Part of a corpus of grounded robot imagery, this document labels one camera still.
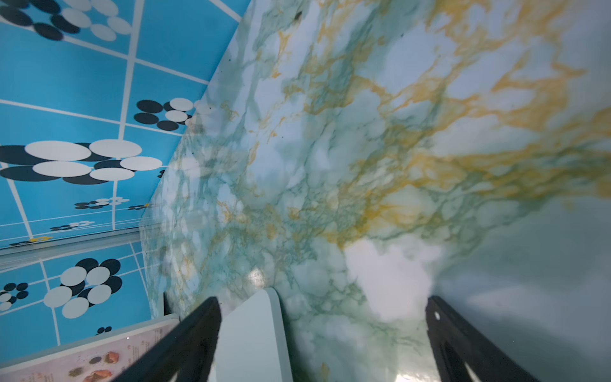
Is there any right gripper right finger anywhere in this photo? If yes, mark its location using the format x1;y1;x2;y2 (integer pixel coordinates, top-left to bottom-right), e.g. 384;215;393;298
426;295;536;381

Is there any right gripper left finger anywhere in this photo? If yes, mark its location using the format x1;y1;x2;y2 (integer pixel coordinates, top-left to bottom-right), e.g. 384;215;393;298
115;297;222;382

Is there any white narrow rack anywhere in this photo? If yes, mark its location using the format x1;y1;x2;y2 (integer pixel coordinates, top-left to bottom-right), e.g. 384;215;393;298
0;286;294;382

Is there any restaurant menu sheet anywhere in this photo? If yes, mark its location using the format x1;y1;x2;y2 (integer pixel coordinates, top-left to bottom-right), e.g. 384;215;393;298
1;315;180;381

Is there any left aluminium corner post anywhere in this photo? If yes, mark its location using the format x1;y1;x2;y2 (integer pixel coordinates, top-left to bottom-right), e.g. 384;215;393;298
1;228;141;272

